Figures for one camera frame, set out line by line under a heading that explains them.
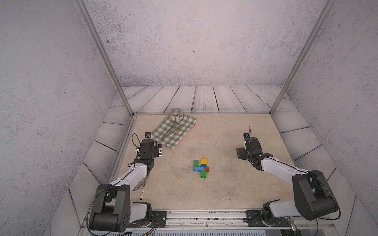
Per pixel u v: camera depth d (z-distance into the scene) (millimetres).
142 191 819
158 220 729
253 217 728
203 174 882
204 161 915
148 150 682
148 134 777
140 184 845
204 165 906
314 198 424
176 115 1116
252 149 699
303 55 871
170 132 1076
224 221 731
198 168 890
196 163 937
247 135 809
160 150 845
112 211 413
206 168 886
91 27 763
